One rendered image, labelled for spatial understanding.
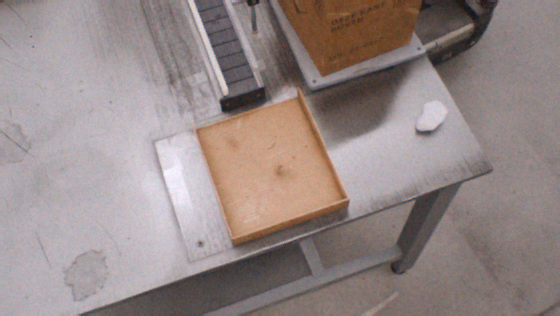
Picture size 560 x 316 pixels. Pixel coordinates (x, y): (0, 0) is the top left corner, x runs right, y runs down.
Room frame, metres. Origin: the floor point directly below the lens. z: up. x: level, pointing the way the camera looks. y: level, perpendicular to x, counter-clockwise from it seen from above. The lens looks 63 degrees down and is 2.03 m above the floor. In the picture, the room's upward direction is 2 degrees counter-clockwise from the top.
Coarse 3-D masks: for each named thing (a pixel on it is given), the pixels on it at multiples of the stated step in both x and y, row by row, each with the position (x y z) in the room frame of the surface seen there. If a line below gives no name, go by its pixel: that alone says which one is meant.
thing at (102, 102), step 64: (0, 0) 1.13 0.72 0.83; (64, 0) 1.12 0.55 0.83; (128, 0) 1.11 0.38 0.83; (0, 64) 0.92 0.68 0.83; (64, 64) 0.91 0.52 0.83; (128, 64) 0.90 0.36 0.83; (192, 64) 0.89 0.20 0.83; (0, 128) 0.73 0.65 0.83; (64, 128) 0.72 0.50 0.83; (128, 128) 0.72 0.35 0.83; (320, 128) 0.70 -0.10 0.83; (384, 128) 0.69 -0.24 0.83; (448, 128) 0.68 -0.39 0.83; (0, 192) 0.57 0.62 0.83; (64, 192) 0.56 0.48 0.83; (128, 192) 0.55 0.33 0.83; (192, 192) 0.55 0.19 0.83; (384, 192) 0.53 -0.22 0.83; (0, 256) 0.42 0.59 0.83; (64, 256) 0.41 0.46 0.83; (128, 256) 0.41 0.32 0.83; (192, 256) 0.40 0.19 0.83
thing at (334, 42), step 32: (288, 0) 1.00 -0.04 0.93; (320, 0) 0.85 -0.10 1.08; (352, 0) 0.84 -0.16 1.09; (384, 0) 0.87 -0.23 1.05; (416, 0) 0.91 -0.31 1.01; (320, 32) 0.84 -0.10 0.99; (352, 32) 0.85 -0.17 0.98; (384, 32) 0.88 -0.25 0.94; (320, 64) 0.83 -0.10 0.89; (352, 64) 0.85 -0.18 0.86
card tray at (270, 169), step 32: (192, 128) 0.70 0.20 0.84; (224, 128) 0.70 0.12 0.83; (256, 128) 0.70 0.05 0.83; (288, 128) 0.70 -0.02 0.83; (224, 160) 0.62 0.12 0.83; (256, 160) 0.62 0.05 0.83; (288, 160) 0.62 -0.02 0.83; (320, 160) 0.61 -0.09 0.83; (224, 192) 0.54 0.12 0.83; (256, 192) 0.54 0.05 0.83; (288, 192) 0.54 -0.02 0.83; (320, 192) 0.53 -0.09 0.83; (256, 224) 0.47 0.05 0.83; (288, 224) 0.46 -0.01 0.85
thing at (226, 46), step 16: (208, 0) 1.05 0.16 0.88; (208, 16) 1.00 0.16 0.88; (224, 16) 1.00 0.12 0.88; (208, 32) 0.95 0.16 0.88; (224, 32) 0.95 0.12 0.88; (224, 48) 0.90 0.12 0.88; (240, 48) 0.90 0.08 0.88; (224, 64) 0.85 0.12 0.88; (240, 64) 0.85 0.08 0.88; (240, 80) 0.80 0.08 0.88; (224, 96) 0.76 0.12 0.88
